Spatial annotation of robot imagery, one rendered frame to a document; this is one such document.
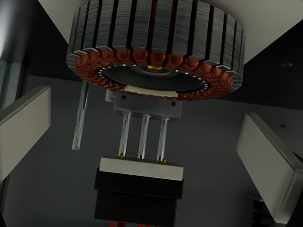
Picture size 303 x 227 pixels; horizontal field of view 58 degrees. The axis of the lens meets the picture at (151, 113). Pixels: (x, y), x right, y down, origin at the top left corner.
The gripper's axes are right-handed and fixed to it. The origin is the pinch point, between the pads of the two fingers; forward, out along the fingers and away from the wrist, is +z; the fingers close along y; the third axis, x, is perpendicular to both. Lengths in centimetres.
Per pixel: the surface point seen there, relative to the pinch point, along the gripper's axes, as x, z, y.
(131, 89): 1.0, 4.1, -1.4
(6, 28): 3.3, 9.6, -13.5
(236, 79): 3.7, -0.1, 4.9
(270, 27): 6.9, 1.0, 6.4
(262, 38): 6.1, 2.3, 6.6
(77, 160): -16.3, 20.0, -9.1
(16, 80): -4.6, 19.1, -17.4
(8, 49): 0.2, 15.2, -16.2
